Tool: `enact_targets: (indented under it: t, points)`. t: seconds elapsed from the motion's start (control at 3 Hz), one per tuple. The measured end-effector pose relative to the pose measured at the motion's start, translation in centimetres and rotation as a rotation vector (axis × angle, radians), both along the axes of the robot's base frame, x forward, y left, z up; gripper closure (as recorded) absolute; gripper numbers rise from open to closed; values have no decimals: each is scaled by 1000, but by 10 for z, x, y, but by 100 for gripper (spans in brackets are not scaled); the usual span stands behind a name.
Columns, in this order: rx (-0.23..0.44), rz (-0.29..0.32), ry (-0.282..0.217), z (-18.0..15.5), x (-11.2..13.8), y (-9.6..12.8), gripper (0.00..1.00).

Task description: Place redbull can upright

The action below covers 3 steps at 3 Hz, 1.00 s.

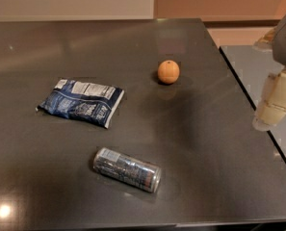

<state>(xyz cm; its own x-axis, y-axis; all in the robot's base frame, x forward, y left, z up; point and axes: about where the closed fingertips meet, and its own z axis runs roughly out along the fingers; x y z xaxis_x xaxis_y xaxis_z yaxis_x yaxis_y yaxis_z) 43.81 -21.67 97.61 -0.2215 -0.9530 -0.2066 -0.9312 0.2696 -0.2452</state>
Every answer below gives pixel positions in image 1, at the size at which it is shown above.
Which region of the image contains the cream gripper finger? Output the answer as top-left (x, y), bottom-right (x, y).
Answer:
top-left (252, 67), bottom-right (286, 131)
top-left (253, 28), bottom-right (275, 51)

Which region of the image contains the silver redbull can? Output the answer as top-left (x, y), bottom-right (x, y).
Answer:
top-left (92, 147), bottom-right (162, 193)

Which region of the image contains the orange fruit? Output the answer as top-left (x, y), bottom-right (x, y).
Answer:
top-left (157, 60), bottom-right (180, 85)

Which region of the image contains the blue chip bag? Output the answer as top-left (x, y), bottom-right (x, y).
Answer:
top-left (38, 79), bottom-right (124, 129)

